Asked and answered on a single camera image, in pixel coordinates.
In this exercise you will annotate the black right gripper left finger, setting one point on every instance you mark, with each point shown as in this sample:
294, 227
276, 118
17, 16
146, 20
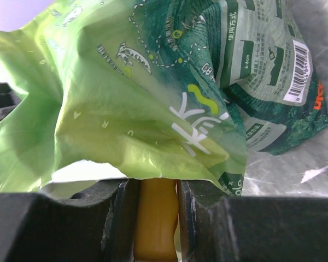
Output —
96, 224

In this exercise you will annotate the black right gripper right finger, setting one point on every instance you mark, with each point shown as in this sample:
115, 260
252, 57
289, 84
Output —
218, 227

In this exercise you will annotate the yellow plastic scoop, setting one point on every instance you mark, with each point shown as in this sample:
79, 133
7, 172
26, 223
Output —
157, 220

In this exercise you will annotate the green litter bag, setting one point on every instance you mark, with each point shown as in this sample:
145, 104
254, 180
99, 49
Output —
170, 89

